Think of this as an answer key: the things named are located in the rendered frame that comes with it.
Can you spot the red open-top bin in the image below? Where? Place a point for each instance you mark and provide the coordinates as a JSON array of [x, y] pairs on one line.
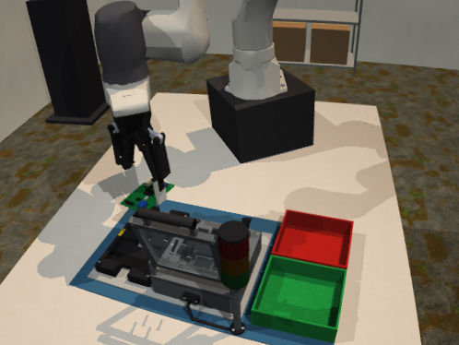
[[315, 239]]

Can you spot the green bin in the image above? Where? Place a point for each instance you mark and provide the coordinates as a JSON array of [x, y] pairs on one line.
[[296, 289]]

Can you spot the green circuit board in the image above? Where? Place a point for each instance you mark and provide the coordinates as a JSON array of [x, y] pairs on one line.
[[144, 195]]

